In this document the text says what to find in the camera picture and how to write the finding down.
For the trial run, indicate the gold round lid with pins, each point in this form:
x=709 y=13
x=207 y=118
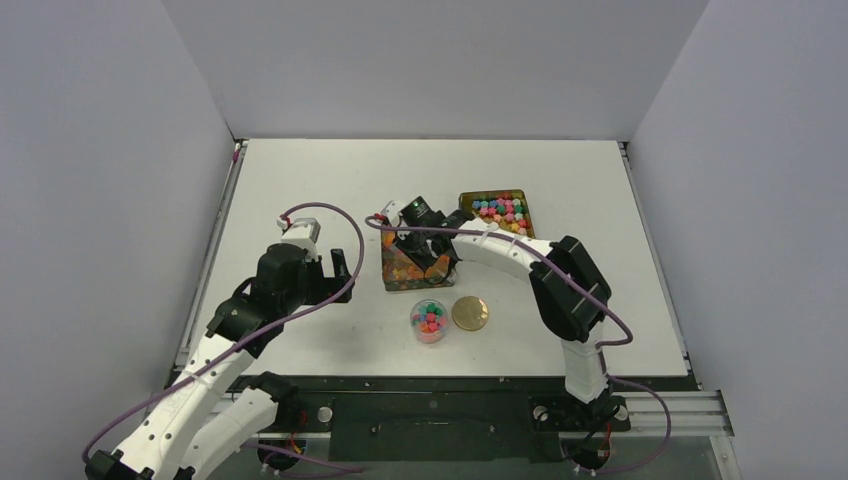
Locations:
x=470 y=313

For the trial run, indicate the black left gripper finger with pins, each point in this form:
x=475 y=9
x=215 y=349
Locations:
x=342 y=295
x=339 y=263

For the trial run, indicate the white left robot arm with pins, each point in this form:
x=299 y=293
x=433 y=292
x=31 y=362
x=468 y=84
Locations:
x=179 y=439

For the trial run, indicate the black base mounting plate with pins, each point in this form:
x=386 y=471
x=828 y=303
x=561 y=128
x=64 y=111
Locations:
x=451 y=418

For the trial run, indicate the clear round plastic container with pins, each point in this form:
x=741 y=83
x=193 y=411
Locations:
x=429 y=321

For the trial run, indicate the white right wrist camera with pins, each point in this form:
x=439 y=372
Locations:
x=392 y=212

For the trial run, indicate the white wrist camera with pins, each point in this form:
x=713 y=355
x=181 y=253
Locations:
x=392 y=212
x=302 y=233

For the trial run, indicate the aluminium rail frame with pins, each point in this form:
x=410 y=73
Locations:
x=693 y=414

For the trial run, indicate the tin of pastel star candies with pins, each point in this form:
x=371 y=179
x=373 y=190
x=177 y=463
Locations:
x=508 y=208

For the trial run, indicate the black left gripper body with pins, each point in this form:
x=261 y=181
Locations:
x=319 y=287

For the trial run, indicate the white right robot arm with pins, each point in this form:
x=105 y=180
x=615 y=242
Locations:
x=570 y=293

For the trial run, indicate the tin of translucent star candies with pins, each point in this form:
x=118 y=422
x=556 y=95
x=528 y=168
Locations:
x=401 y=273

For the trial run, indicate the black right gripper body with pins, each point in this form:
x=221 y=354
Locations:
x=421 y=245

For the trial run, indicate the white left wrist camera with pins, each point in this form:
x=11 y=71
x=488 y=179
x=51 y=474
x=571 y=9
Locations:
x=302 y=233

